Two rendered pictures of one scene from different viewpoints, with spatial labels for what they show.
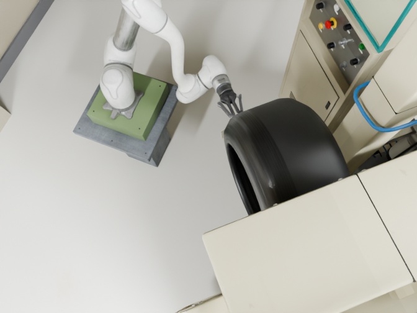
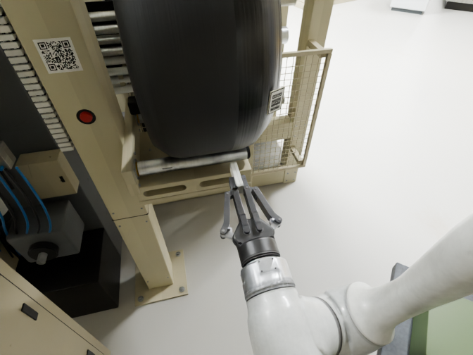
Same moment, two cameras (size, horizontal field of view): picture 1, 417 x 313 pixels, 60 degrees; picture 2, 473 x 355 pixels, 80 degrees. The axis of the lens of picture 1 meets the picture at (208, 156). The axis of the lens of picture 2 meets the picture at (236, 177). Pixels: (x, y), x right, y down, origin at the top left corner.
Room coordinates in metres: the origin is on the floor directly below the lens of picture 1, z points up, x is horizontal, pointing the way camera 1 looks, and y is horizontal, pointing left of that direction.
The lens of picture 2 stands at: (1.16, -0.17, 1.48)
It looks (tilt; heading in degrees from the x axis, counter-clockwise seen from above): 45 degrees down; 180
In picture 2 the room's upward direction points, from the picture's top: straight up
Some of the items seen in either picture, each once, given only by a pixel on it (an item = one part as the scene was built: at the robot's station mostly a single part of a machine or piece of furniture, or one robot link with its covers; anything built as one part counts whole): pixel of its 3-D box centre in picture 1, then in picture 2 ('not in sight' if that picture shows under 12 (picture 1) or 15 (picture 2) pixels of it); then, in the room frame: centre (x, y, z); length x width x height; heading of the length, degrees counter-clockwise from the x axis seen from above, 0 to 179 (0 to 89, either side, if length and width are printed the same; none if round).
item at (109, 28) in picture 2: not in sight; (112, 51); (0.06, -0.64, 1.05); 0.20 x 0.15 x 0.30; 103
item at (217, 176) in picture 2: not in sight; (194, 175); (0.52, -0.30, 0.83); 0.36 x 0.09 x 0.06; 103
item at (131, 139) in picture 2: not in sight; (132, 141); (0.42, -0.51, 0.90); 0.40 x 0.03 x 0.10; 13
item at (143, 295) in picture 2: not in sight; (160, 275); (0.46, -0.58, 0.01); 0.27 x 0.27 x 0.02; 13
